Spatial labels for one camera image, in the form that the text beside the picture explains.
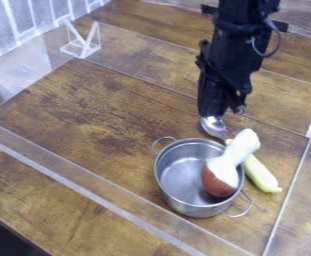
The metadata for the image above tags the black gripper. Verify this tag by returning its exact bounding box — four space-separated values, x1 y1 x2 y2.
195 20 271 117

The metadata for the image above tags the silver metal pot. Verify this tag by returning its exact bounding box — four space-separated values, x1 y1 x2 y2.
152 136 252 218

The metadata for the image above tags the red white plush mushroom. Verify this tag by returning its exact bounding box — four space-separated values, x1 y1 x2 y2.
201 128 260 198

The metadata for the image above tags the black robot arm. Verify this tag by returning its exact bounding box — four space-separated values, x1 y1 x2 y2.
195 0 280 117

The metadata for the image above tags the black bar on table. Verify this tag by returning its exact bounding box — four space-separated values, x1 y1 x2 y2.
200 4 288 32

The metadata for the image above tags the clear acrylic front barrier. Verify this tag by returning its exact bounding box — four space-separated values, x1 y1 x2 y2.
0 126 252 256

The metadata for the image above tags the spoon with yellow handle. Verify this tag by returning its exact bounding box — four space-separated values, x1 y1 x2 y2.
200 117 283 193

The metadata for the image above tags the black cable loop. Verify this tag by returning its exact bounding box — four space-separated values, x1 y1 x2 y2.
249 16 283 58

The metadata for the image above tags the clear acrylic triangle bracket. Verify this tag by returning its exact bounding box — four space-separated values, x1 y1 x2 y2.
60 21 101 59

